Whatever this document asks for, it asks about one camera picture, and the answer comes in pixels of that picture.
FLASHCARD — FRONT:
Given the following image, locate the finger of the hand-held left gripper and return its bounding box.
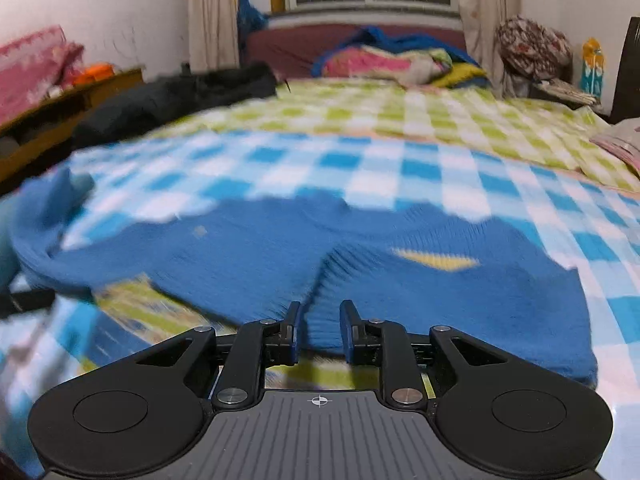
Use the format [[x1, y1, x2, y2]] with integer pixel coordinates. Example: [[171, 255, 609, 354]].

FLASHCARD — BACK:
[[0, 290, 56, 319]]

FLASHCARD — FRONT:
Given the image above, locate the blue knitted sweater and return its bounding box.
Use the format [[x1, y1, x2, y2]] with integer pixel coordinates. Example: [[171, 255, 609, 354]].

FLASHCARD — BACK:
[[10, 167, 598, 386]]

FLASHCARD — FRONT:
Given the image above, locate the blue checked blanket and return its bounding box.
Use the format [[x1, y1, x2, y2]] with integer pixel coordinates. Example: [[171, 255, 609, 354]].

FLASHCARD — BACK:
[[0, 130, 640, 480]]

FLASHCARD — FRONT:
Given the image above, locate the beige curtain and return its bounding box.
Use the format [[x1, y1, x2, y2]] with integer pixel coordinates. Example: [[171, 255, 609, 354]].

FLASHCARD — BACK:
[[187, 0, 243, 73], [450, 0, 523, 98]]

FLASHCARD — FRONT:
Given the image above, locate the floral cloth bundle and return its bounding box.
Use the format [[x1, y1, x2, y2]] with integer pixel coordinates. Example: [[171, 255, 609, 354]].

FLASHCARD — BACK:
[[495, 16, 573, 81]]

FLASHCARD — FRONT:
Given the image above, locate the pink patterned cloth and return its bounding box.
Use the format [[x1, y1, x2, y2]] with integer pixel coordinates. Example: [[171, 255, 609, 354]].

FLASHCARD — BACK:
[[0, 25, 86, 126]]

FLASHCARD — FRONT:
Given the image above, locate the maroon sofa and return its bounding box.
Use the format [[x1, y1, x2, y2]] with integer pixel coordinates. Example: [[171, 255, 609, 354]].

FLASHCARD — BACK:
[[247, 22, 468, 81]]

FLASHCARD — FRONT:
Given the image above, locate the stack of papers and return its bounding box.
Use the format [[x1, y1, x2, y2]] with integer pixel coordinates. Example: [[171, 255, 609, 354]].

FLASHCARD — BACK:
[[537, 77, 601, 106]]

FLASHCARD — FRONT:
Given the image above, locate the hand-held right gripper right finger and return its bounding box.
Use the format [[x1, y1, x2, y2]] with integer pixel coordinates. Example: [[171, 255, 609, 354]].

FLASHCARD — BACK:
[[339, 300, 508, 411]]

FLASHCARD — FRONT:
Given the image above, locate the white floral pillow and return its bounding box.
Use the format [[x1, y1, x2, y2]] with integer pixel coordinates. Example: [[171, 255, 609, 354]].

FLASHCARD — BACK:
[[605, 119, 640, 150]]

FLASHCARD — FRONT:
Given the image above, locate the orange item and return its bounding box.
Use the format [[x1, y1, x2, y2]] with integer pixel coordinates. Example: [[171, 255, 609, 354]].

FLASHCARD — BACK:
[[75, 62, 116, 86]]

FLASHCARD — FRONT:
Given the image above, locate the wooden cabinet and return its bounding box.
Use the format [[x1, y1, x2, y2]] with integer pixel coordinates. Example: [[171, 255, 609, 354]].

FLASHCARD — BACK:
[[0, 67, 146, 186]]

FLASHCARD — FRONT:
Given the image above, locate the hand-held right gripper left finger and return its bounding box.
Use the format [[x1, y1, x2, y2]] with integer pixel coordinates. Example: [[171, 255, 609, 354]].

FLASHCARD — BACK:
[[132, 301, 302, 411]]

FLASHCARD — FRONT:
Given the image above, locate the pile of colourful blankets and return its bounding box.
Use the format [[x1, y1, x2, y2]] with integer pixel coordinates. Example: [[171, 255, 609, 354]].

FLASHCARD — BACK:
[[311, 25, 493, 88]]

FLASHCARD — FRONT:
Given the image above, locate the pink folded cloth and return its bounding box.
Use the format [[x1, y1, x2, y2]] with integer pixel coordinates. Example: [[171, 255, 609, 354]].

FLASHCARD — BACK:
[[590, 135, 640, 180]]

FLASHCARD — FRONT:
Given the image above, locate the orange-capped bottle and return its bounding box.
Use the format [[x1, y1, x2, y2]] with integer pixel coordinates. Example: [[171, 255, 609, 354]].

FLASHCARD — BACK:
[[580, 37, 606, 93]]

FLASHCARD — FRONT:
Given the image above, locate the dark wooden headboard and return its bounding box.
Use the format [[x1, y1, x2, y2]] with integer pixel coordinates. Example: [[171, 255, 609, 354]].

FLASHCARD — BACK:
[[610, 16, 640, 123]]

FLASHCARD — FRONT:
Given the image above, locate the dark jacket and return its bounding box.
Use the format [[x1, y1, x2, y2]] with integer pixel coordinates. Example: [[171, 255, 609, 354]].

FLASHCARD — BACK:
[[72, 61, 278, 148]]

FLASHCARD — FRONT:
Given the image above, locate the green checked blanket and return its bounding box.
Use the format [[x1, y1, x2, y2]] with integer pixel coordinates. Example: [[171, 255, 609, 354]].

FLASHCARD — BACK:
[[165, 77, 640, 191]]

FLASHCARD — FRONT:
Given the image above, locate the blue hanging cloth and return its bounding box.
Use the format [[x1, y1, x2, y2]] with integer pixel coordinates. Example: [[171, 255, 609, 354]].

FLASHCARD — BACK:
[[237, 0, 268, 41]]

